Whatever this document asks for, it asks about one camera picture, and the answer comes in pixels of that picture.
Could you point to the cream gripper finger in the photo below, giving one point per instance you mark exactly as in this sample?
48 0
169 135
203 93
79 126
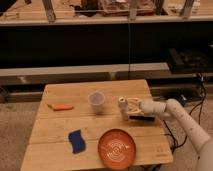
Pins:
134 111
135 101

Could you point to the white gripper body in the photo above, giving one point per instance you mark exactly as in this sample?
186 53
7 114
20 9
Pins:
148 109

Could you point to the white plastic bottle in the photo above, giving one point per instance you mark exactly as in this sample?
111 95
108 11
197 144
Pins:
122 104

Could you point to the clear plastic cup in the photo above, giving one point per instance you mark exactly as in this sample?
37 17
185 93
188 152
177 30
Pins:
96 101

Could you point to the orange ridged plate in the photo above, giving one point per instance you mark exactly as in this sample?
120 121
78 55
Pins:
116 149

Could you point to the wooden table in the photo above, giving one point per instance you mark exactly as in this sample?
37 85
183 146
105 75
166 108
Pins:
49 148

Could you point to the black crate on shelf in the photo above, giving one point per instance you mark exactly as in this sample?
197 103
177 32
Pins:
190 61

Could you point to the blue sponge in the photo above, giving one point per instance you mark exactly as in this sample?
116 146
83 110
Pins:
77 142

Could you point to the orange toy carrot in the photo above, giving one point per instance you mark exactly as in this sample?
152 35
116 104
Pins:
60 107

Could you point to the long metal shelf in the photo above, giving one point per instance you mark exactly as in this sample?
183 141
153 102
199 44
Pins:
44 75

